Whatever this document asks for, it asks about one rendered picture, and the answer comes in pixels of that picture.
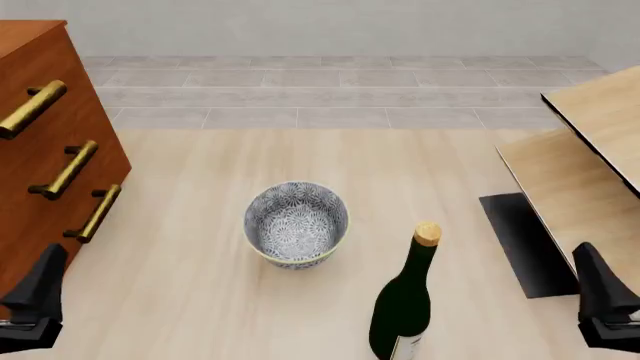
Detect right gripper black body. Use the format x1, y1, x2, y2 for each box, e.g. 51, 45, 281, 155
579, 317, 640, 355

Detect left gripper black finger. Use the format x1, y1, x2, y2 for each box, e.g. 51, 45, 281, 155
0, 242, 69, 328

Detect pale wooden wine rack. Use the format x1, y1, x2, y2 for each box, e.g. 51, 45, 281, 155
478, 64, 640, 300

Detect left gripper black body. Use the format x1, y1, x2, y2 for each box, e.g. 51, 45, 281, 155
0, 316, 64, 355

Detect small brass drawer handle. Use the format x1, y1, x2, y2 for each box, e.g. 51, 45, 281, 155
62, 183, 123, 245

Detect large brass drawer handle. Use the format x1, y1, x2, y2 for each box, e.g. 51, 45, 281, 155
0, 78, 69, 141

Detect dark green wine bottle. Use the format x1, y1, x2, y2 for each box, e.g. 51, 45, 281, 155
368, 220, 444, 360

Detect blue patterned bowl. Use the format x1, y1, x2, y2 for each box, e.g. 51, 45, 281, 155
243, 180, 351, 270

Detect red-brown wooden cabinet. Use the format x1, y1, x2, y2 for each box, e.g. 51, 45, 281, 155
0, 19, 133, 321

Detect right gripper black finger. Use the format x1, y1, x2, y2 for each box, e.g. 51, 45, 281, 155
571, 240, 640, 328

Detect medium brass drawer handle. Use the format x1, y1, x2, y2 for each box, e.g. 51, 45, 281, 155
27, 139, 100, 201

